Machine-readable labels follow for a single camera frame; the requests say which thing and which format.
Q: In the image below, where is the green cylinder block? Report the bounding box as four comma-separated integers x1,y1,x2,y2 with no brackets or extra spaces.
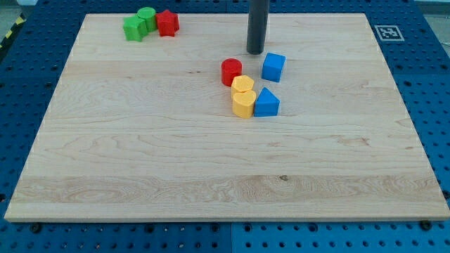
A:
137,7,158,32

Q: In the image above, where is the red star block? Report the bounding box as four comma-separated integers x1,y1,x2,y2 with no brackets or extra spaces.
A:
155,9,179,37

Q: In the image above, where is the yellow heart block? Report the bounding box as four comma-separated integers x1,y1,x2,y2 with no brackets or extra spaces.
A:
232,90,256,119

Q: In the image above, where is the white fiducial marker tag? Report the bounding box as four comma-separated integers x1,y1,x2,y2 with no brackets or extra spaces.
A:
375,25,404,41

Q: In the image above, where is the red cylinder block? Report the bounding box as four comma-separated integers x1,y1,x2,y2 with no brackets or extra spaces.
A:
221,58,243,86

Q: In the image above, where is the blue triangle block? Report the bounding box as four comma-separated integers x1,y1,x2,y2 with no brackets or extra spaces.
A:
254,87,280,117

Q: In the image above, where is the blue cube block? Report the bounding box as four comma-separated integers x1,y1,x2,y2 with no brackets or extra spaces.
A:
262,53,286,82

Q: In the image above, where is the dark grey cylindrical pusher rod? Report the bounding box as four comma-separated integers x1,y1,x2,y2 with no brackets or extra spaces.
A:
246,0,269,55

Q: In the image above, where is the green cross block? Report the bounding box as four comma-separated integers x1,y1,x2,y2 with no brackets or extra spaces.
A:
122,15,148,41

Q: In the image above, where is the yellow hexagon block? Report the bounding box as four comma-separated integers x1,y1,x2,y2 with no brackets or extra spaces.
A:
231,75,255,97

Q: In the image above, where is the light wooden board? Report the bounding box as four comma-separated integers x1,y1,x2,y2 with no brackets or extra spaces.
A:
5,13,449,223

